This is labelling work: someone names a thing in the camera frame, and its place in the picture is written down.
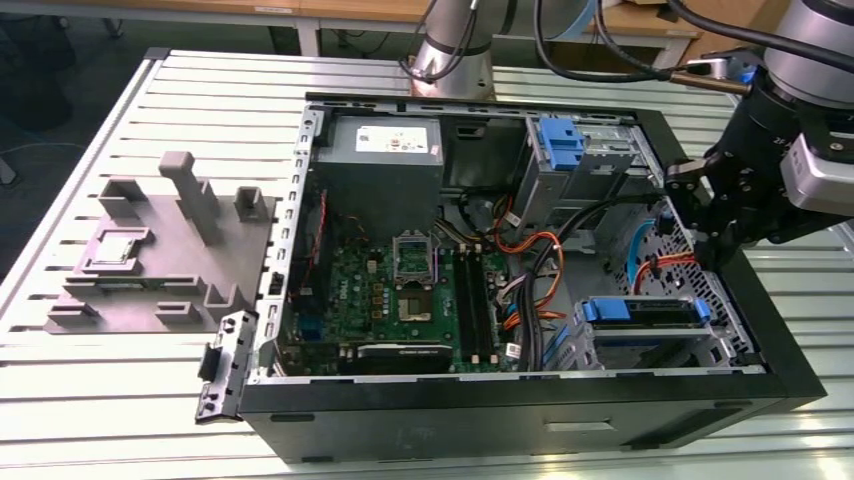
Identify thick black cable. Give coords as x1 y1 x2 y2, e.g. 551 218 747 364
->
518 192 671 372
526 197 671 372

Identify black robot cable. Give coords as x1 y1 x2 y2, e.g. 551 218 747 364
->
531 0 673 84
666 0 800 56

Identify thin red wire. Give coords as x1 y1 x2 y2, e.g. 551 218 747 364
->
296 188 330 297

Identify grey card retention bracket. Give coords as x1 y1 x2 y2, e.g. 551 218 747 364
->
194 308 260 426

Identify black PC case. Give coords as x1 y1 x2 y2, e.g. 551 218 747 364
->
236 91 830 464

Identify locking lever wire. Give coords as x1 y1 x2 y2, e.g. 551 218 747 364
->
430 232 443 294

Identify metal socket cover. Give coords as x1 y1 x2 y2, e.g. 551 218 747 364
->
389 230 441 292

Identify wooden top white desk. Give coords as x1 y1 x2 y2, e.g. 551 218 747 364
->
86 0 706 76

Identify orange red power wire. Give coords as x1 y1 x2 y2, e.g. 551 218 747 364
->
633 252 699 294

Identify CPU socket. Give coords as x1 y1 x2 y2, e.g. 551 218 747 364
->
394 290 437 325

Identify grey parts rack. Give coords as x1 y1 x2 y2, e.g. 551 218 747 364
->
43 151 282 335

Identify RAM slot white clips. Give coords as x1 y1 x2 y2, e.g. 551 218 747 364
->
474 243 499 365
457 243 479 365

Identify grey power supply unit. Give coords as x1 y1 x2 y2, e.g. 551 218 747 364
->
312 115 446 246

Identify metal optical drive cage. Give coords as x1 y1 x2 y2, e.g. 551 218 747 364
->
517 115 671 236

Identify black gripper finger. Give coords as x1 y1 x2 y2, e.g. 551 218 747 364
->
719 199 836 271
663 158 726 271

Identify blue rear port connector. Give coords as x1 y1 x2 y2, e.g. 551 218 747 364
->
298 309 323 344

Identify wooden cabinet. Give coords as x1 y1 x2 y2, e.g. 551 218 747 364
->
679 0 789 81

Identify multicolour wire bundle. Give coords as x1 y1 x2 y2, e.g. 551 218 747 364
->
491 192 569 334

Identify CPU chip silver top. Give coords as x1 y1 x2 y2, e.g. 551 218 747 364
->
92 239 139 264

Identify blue SATA wire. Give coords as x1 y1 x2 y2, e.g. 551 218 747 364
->
625 210 674 297

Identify black office chair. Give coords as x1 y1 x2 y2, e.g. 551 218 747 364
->
0 0 79 132

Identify green RAM stick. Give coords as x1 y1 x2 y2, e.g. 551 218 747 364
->
90 279 168 294

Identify blue plastic drive latch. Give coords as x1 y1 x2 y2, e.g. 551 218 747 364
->
537 117 586 172

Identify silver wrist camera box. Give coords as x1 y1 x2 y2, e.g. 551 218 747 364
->
779 132 854 212

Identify green motherboard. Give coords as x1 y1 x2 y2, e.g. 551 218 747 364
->
276 234 533 377

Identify black graphics card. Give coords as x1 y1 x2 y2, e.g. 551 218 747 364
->
336 342 455 376

